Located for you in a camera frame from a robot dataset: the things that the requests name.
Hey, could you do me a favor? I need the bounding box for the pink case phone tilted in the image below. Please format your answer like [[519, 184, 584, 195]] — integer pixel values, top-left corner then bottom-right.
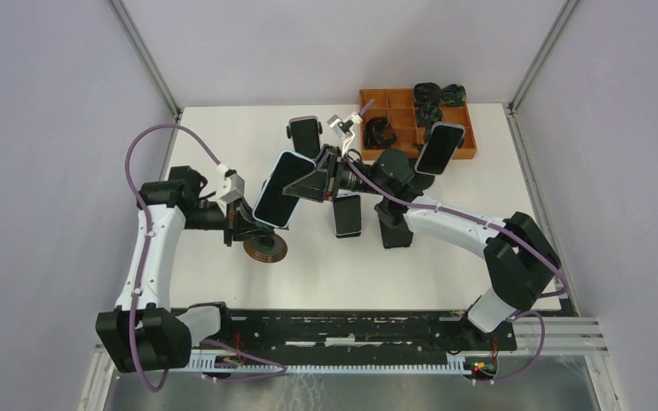
[[414, 122, 465, 176]]

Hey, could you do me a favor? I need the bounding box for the black round stand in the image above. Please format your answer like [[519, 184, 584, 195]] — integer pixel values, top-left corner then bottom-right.
[[409, 158, 435, 191], [285, 118, 324, 161]]

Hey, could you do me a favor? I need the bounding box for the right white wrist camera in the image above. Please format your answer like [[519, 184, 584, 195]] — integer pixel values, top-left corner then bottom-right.
[[328, 111, 362, 153]]

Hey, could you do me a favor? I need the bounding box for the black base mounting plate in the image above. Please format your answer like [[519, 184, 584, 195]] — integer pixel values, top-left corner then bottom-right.
[[212, 308, 518, 366]]

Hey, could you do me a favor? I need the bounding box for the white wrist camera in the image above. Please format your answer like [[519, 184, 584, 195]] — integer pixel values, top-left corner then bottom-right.
[[328, 111, 362, 153], [216, 163, 245, 215]]

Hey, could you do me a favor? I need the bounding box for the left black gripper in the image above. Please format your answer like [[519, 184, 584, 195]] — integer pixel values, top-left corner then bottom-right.
[[182, 195, 274, 247]]

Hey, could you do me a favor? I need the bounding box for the black round stand rear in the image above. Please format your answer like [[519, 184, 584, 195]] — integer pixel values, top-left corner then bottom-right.
[[285, 118, 324, 161]]

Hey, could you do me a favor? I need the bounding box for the black strap in tray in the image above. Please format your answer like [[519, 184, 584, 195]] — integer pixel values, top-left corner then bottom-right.
[[363, 116, 398, 151]]

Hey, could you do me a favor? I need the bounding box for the black wedge phone stand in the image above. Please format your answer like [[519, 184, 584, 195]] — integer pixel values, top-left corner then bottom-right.
[[377, 211, 414, 249]]

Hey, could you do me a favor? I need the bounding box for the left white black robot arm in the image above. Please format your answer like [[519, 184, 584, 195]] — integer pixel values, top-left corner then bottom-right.
[[95, 166, 288, 373]]

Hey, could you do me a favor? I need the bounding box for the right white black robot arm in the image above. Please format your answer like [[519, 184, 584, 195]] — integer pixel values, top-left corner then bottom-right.
[[280, 145, 562, 349]]

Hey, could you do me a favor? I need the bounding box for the dark green strap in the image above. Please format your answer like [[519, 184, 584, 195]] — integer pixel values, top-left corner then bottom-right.
[[439, 83, 468, 109]]

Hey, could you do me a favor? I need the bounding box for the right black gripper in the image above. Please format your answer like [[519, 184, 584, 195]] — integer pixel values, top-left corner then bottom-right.
[[283, 144, 389, 203]]

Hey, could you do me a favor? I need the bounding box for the white cable duct rail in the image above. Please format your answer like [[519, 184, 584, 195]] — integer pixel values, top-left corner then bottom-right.
[[179, 351, 496, 377]]

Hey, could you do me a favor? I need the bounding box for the orange compartment tray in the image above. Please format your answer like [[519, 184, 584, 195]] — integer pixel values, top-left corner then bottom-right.
[[357, 89, 477, 162]]

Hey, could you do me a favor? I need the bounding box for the black small phone stand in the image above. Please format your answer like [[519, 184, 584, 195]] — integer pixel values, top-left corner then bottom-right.
[[335, 231, 362, 239]]

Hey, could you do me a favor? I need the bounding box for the grey case phone rear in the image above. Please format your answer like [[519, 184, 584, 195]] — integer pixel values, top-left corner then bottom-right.
[[288, 116, 323, 161]]

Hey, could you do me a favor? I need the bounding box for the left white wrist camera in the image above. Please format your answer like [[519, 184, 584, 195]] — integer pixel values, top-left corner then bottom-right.
[[216, 163, 245, 215]]

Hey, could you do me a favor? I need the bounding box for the black round stand right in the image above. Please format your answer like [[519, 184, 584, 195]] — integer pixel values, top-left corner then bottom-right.
[[409, 158, 435, 191]]

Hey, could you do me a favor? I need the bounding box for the lavender case phone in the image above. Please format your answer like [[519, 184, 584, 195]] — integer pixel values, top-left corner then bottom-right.
[[333, 194, 362, 235]]

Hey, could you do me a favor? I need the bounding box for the light blue case phone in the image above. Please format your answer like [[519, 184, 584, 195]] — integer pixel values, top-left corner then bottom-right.
[[252, 149, 317, 230]]

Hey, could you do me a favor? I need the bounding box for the black strap top tray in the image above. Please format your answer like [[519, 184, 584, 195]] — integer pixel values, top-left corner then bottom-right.
[[412, 81, 443, 109]]

